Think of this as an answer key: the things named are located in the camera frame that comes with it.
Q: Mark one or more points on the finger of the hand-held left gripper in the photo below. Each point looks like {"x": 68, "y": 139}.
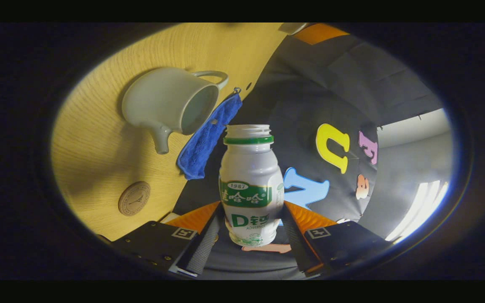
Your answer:
{"x": 320, "y": 33}

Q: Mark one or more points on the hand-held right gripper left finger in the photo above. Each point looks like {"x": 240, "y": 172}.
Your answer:
{"x": 202, "y": 244}

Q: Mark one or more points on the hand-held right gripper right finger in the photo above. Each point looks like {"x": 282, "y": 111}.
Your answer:
{"x": 297, "y": 240}

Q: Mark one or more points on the white water bottle green label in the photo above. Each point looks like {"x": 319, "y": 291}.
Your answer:
{"x": 249, "y": 176}

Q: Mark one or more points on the round brown coaster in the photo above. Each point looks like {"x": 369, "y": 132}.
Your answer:
{"x": 134, "y": 198}

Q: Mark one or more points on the white ceramic teacup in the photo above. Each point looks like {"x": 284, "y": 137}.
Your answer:
{"x": 158, "y": 101}

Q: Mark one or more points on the black backdrop cloth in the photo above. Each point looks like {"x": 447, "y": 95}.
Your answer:
{"x": 301, "y": 97}

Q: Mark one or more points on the blue towel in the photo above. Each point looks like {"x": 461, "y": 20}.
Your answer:
{"x": 209, "y": 139}

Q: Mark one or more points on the ceiling light panel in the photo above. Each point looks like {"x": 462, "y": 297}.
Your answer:
{"x": 419, "y": 210}

